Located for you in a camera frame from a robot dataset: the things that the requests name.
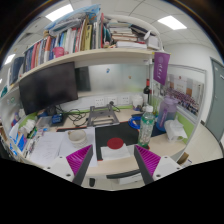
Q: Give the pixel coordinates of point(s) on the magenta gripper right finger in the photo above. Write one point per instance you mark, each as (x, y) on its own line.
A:
(147, 162)

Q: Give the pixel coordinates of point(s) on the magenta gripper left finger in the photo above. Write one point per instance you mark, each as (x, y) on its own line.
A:
(79, 162)

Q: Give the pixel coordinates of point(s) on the clear plastic water bottle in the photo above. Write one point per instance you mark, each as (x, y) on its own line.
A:
(146, 127)

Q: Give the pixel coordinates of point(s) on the purple water pitcher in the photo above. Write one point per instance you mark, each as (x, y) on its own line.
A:
(168, 108)

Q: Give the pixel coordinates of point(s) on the white ceramic bowl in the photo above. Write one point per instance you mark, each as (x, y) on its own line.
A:
(78, 138)

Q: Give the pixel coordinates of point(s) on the white folded napkin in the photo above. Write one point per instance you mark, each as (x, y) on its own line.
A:
(113, 154)

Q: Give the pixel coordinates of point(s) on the black desk mat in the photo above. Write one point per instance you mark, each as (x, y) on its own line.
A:
(123, 131)

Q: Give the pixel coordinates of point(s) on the white paper sheets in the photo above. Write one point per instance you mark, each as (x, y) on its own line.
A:
(54, 144)

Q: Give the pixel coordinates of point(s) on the red round coaster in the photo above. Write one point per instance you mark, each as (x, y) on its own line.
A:
(115, 143)

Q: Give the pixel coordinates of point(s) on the white tissue pack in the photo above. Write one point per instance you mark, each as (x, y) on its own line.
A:
(175, 130)

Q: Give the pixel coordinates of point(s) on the grey metal laptop stand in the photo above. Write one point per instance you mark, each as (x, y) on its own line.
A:
(102, 116)

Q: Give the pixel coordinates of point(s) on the dark wine bottle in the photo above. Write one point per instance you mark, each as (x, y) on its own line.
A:
(146, 92)

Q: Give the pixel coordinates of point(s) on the grey door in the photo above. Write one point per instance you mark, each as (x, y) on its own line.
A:
(215, 119)

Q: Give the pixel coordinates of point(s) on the black computer monitor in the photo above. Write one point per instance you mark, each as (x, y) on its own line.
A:
(48, 87)

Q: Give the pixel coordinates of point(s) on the group photo poster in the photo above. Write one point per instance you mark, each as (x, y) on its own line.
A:
(188, 92)

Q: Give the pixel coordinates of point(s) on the purple hanging pennant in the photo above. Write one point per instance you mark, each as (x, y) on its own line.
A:
(161, 61)

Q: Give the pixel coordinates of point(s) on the pink cup on shelf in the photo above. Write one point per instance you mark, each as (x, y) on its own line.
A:
(58, 51)

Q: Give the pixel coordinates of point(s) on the stack of flat books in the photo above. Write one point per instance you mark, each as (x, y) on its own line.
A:
(127, 35)

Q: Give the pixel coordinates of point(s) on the row of upright books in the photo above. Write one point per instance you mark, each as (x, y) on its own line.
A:
(80, 32)

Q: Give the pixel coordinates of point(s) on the white wall shelf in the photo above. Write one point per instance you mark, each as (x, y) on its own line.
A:
(103, 55)

